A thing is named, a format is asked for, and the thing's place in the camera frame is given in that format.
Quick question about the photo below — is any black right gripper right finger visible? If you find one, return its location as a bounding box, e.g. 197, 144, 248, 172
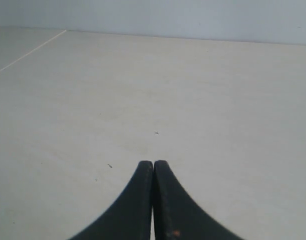
154, 160, 240, 240

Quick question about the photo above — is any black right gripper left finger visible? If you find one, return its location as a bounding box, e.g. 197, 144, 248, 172
72, 160, 153, 240

